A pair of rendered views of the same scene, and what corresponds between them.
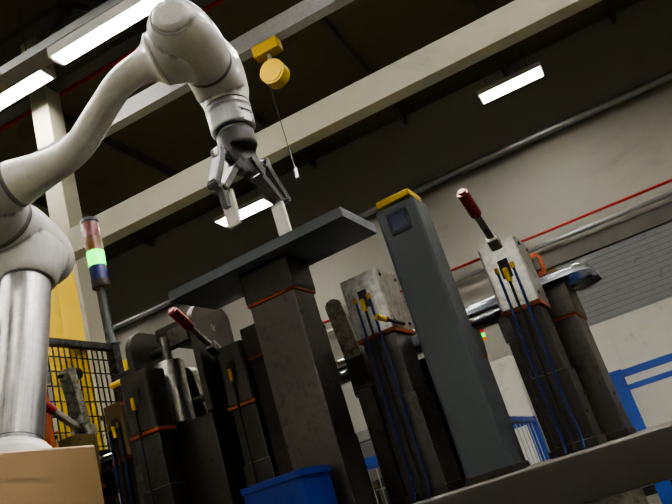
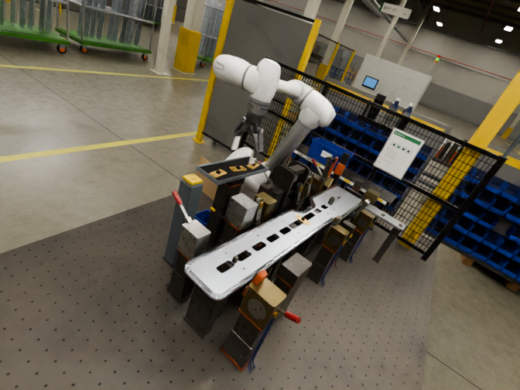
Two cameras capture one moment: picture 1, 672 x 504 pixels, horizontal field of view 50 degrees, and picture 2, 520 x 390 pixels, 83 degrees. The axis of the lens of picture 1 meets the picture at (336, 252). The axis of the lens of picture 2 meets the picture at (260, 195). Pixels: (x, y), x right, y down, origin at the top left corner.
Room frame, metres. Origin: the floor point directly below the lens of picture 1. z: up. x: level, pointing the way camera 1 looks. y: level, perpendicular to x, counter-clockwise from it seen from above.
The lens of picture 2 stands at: (1.51, -1.13, 1.75)
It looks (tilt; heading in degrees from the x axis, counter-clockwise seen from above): 28 degrees down; 96
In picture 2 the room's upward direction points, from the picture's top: 20 degrees clockwise
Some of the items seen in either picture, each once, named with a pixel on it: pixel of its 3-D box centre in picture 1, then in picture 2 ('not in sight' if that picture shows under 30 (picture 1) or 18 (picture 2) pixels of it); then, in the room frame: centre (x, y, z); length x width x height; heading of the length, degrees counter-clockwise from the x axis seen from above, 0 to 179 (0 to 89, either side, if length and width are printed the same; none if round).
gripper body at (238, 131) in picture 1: (240, 153); (252, 122); (1.24, 0.12, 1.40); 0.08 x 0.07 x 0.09; 147
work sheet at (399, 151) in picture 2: not in sight; (398, 153); (2.10, 1.10, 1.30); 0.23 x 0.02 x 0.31; 157
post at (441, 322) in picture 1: (446, 334); (182, 224); (1.12, -0.12, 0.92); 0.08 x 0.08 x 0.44; 67
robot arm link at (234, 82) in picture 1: (216, 72); (263, 79); (1.22, 0.12, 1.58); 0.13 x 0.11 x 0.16; 173
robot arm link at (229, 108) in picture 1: (231, 121); (258, 106); (1.24, 0.12, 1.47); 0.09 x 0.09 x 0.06
